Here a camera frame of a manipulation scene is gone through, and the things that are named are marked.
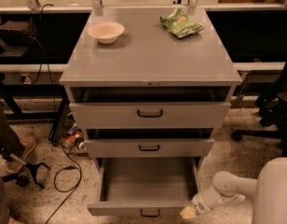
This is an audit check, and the green chip bag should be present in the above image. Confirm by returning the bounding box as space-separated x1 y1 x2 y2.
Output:
159 8 204 39

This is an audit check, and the white bowl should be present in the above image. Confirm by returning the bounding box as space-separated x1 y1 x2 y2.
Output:
88 21 125 44

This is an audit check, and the orange can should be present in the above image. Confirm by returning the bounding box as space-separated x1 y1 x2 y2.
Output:
65 132 84 148

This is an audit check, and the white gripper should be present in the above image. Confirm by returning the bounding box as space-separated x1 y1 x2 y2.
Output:
180 189 245 219

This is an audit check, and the grey bottom drawer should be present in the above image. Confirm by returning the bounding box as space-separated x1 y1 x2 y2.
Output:
88 157 198 217

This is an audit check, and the dark trouser leg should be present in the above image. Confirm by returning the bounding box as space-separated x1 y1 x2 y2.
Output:
0 104 24 161

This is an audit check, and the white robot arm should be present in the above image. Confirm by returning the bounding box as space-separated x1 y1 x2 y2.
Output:
180 158 287 224

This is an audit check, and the black office chair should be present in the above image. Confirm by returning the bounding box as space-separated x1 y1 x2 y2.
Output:
231 60 287 157

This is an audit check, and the tan shoe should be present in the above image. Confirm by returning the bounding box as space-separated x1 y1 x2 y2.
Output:
6 134 36 174

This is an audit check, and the grey drawer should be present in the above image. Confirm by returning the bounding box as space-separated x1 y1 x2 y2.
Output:
85 138 213 158
70 102 230 129
88 157 198 217

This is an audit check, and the black chair base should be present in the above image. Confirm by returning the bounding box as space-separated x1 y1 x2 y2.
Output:
2 161 52 189

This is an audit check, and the grey middle drawer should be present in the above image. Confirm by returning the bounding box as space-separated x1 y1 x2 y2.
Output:
85 138 213 158

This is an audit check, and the grey top drawer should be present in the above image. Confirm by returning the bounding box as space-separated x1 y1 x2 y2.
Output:
70 102 230 129

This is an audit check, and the dark box on shelf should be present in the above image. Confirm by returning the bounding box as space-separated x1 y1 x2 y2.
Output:
0 21 37 46

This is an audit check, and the grey metal drawer cabinet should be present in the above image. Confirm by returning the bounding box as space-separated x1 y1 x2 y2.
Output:
59 6 243 173

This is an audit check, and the black power cable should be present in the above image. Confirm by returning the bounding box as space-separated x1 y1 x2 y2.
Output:
44 143 83 224

